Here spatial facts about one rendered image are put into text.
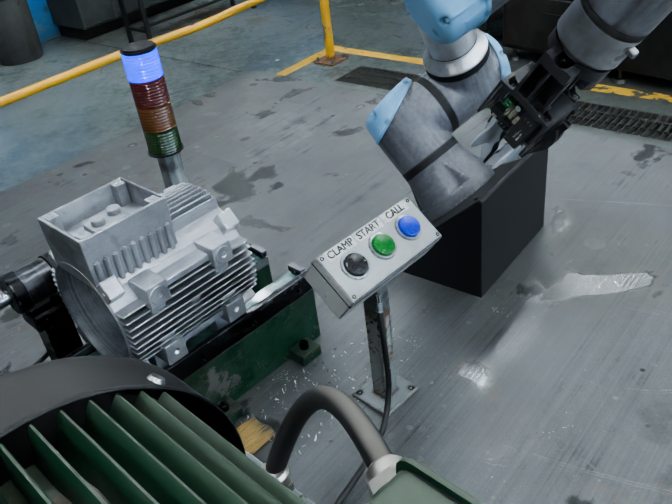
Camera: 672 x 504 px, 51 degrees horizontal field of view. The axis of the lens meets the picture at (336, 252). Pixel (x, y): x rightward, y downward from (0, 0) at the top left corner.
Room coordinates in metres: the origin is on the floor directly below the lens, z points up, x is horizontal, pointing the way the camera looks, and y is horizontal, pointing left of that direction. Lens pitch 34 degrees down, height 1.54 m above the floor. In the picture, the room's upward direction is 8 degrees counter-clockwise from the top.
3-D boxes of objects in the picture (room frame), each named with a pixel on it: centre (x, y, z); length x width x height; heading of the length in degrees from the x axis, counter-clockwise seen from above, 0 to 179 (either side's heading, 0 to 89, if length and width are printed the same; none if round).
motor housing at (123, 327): (0.78, 0.25, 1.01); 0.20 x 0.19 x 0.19; 133
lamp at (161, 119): (1.16, 0.28, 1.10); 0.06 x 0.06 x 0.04
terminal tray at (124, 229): (0.75, 0.27, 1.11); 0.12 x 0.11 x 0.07; 133
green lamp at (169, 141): (1.16, 0.28, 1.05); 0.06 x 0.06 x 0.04
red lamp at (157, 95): (1.16, 0.28, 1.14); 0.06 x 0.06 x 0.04
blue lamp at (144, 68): (1.16, 0.28, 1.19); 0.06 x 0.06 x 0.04
